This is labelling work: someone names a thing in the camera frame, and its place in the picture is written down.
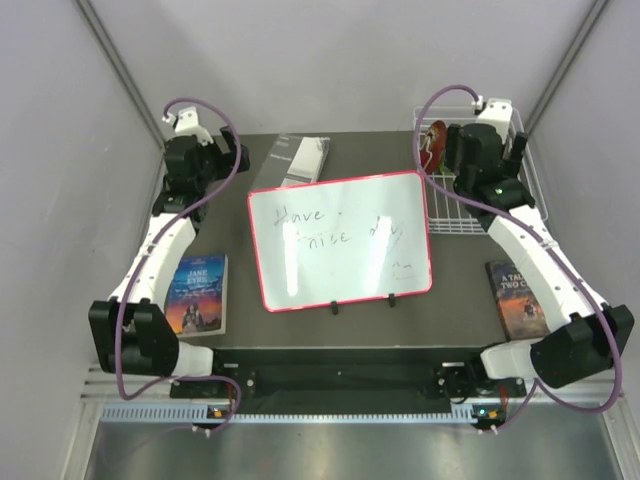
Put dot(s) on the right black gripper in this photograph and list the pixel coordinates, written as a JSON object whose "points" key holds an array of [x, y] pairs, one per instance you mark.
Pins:
{"points": [[512, 161]]}

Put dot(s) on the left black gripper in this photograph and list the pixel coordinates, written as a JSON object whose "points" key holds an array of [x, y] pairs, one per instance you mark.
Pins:
{"points": [[226, 162]]}

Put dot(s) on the red floral plate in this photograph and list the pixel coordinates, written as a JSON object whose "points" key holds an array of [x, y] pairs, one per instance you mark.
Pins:
{"points": [[432, 146]]}

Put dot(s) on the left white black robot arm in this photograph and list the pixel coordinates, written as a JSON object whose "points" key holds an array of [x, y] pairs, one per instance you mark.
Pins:
{"points": [[130, 330]]}

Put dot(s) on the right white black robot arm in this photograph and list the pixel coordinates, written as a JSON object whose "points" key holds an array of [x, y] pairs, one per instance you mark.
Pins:
{"points": [[586, 335]]}

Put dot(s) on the red framed whiteboard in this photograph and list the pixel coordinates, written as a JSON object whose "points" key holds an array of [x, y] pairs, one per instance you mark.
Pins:
{"points": [[341, 241]]}

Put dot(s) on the Jane Eyre book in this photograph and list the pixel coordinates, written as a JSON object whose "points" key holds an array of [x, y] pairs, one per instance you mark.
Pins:
{"points": [[197, 297]]}

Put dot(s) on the Tale of Two Cities book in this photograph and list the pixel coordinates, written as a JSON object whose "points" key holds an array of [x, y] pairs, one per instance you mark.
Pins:
{"points": [[520, 313]]}

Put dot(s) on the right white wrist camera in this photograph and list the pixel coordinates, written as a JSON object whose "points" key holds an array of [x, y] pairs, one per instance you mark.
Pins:
{"points": [[495, 112]]}

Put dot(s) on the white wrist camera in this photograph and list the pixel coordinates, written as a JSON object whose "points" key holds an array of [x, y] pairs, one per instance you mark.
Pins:
{"points": [[186, 123], [495, 112]]}

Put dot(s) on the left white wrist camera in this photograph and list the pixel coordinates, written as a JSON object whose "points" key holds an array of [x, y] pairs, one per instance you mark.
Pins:
{"points": [[186, 123]]}

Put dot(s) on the white wire dish rack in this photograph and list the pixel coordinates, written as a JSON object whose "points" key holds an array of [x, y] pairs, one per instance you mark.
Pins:
{"points": [[447, 216]]}

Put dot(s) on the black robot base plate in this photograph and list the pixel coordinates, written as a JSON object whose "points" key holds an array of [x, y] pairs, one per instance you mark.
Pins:
{"points": [[450, 372]]}

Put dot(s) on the aluminium frame rail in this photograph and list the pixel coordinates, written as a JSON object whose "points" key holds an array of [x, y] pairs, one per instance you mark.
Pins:
{"points": [[102, 386]]}

